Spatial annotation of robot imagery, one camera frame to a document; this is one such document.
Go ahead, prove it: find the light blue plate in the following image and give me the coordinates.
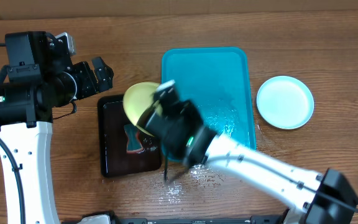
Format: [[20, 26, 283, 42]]
[[256, 76, 314, 130]]

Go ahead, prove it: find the teal plastic tray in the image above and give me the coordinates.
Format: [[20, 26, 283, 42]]
[[161, 47, 257, 149]]

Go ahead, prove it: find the green and orange sponge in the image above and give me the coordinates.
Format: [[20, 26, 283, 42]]
[[124, 124, 144, 154]]

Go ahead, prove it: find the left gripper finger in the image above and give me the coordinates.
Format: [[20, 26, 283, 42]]
[[55, 32, 76, 56], [92, 57, 114, 92]]

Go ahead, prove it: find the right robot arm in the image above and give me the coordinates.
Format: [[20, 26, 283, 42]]
[[135, 101, 358, 223]]

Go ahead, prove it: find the black plastic tray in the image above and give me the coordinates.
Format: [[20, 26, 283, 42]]
[[97, 95, 162, 177]]

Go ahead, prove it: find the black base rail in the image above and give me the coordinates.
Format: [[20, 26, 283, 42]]
[[62, 210, 303, 224]]

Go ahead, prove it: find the yellow-green plate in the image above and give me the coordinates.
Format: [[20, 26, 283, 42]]
[[122, 82, 160, 137]]

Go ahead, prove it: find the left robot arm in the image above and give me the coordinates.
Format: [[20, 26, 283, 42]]
[[0, 31, 114, 223]]

